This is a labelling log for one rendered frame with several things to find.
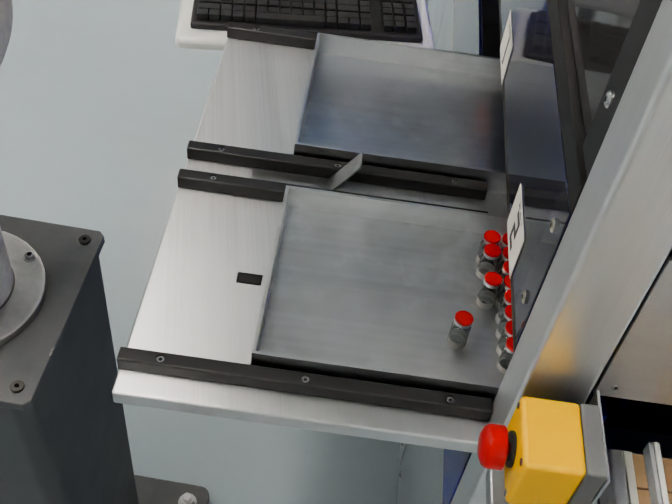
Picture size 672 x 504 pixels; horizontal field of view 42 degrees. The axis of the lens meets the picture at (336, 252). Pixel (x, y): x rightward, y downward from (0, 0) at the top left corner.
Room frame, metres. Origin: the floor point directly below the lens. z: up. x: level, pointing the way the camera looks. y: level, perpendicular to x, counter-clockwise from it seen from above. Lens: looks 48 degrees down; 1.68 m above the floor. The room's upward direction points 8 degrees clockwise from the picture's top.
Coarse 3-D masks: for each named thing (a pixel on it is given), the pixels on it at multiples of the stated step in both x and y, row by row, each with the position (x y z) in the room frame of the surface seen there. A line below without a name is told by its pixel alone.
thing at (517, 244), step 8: (520, 184) 0.70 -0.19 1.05; (520, 192) 0.69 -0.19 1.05; (520, 200) 0.68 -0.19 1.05; (512, 208) 0.70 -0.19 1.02; (520, 208) 0.67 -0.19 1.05; (512, 216) 0.69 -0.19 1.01; (520, 216) 0.66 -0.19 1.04; (512, 224) 0.68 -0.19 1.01; (520, 224) 0.65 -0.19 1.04; (520, 232) 0.64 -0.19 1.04; (512, 240) 0.66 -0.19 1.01; (520, 240) 0.63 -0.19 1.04; (512, 248) 0.65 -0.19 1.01; (520, 248) 0.62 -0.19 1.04; (512, 256) 0.64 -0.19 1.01; (512, 264) 0.63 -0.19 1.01; (512, 272) 0.62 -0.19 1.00
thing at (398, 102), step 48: (336, 48) 1.13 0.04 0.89; (384, 48) 1.13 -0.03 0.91; (336, 96) 1.03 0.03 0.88; (384, 96) 1.04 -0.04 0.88; (432, 96) 1.06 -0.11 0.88; (480, 96) 1.08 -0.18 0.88; (336, 144) 0.92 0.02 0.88; (384, 144) 0.94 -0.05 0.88; (432, 144) 0.95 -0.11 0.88; (480, 144) 0.96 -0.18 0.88
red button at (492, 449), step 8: (488, 424) 0.43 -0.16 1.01; (496, 424) 0.43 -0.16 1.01; (488, 432) 0.42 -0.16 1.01; (496, 432) 0.42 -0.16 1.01; (504, 432) 0.42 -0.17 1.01; (480, 440) 0.41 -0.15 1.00; (488, 440) 0.41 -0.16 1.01; (496, 440) 0.41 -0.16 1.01; (504, 440) 0.41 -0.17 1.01; (480, 448) 0.41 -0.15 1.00; (488, 448) 0.40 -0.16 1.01; (496, 448) 0.40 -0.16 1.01; (504, 448) 0.40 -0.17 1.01; (480, 456) 0.40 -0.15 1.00; (488, 456) 0.40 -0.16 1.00; (496, 456) 0.40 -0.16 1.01; (504, 456) 0.40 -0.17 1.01; (488, 464) 0.39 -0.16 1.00; (496, 464) 0.39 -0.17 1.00; (504, 464) 0.39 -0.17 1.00
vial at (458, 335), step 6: (456, 324) 0.60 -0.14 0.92; (450, 330) 0.61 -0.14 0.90; (456, 330) 0.60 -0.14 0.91; (462, 330) 0.60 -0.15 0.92; (468, 330) 0.60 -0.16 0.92; (450, 336) 0.61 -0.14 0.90; (456, 336) 0.60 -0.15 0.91; (462, 336) 0.60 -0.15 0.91; (450, 342) 0.60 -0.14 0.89; (456, 342) 0.60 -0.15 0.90; (462, 342) 0.60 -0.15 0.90; (456, 348) 0.60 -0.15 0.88
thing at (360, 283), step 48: (288, 192) 0.79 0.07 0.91; (336, 192) 0.79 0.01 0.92; (288, 240) 0.73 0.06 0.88; (336, 240) 0.74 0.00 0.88; (384, 240) 0.75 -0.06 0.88; (432, 240) 0.76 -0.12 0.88; (480, 240) 0.78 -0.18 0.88; (288, 288) 0.65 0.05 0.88; (336, 288) 0.66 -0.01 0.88; (384, 288) 0.68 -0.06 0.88; (432, 288) 0.69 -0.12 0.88; (288, 336) 0.59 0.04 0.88; (336, 336) 0.59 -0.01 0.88; (384, 336) 0.60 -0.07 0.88; (432, 336) 0.61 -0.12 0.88; (480, 336) 0.62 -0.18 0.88; (432, 384) 0.53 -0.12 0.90; (480, 384) 0.53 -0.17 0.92
